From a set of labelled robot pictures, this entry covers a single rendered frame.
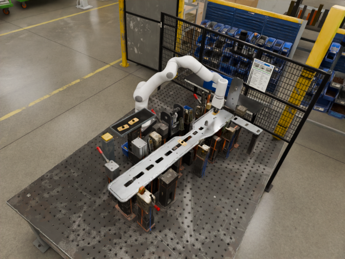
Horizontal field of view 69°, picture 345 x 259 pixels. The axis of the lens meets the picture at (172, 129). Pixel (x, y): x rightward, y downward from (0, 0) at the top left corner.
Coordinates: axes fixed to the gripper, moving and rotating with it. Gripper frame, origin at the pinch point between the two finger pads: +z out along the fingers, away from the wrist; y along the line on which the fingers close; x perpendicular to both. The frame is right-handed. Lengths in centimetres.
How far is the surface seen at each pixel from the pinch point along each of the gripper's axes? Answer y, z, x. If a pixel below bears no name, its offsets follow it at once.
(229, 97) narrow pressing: -2.1, -1.4, 26.6
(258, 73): 8, -22, 54
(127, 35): -275, 46, 127
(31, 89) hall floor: -320, 109, -48
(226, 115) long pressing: 5.1, 9.7, 13.2
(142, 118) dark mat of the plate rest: -31, -6, -62
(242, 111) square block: 15.8, 4.6, 23.6
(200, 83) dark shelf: -45, 7, 37
